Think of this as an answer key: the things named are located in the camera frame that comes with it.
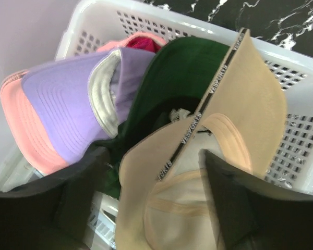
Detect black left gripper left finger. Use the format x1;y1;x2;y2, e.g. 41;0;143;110
0;147;110;249

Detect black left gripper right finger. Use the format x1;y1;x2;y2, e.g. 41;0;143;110
203;150;313;249

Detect beige baseball cap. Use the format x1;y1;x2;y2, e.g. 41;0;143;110
115;28;287;249

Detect magenta mesh cap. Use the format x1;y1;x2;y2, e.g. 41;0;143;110
126;36;161;53

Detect pink cap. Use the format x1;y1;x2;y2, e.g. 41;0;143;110
0;32;165;174

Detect purple cap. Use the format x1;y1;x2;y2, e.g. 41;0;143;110
21;47;154;164

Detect dark green cap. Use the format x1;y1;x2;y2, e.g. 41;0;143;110
93;36;229;199

